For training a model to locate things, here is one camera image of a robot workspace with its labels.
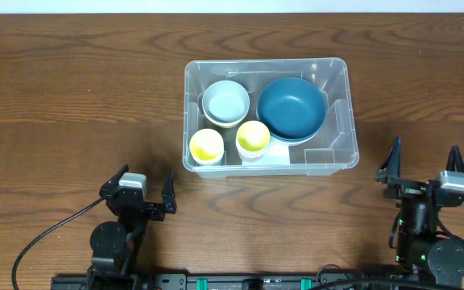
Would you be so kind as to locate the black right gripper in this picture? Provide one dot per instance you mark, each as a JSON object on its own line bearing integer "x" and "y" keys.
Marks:
{"x": 421, "y": 189}

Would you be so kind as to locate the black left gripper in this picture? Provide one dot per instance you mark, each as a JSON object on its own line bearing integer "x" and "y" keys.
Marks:
{"x": 141, "y": 205}

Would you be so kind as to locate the yellow cup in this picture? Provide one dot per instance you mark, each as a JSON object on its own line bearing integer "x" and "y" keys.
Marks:
{"x": 206, "y": 144}
{"x": 253, "y": 137}

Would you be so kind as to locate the small white bowl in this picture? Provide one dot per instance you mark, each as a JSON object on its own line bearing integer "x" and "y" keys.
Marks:
{"x": 222, "y": 115}

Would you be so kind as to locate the pink cup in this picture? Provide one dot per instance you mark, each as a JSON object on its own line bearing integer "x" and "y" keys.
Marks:
{"x": 250, "y": 159}

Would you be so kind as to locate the small light grey bowl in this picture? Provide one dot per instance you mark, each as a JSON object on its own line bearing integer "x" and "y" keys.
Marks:
{"x": 228, "y": 95}

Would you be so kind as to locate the dark blue bowl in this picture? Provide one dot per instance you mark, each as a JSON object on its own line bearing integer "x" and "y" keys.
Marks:
{"x": 291, "y": 107}
{"x": 279, "y": 137}

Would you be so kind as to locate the clear plastic storage container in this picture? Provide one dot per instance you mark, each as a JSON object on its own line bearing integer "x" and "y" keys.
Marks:
{"x": 334, "y": 148}

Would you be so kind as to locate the cream white cup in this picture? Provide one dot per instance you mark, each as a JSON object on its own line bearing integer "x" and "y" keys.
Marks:
{"x": 209, "y": 162}

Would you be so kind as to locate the light blue cup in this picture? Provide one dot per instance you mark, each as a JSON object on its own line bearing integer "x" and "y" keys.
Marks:
{"x": 244, "y": 154}

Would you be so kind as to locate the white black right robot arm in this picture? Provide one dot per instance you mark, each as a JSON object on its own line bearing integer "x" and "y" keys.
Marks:
{"x": 422, "y": 246}

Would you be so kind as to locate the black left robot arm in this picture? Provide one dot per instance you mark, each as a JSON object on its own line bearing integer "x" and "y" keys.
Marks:
{"x": 116, "y": 244}

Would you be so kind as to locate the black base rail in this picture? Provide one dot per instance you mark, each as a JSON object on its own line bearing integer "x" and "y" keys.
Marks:
{"x": 231, "y": 282}

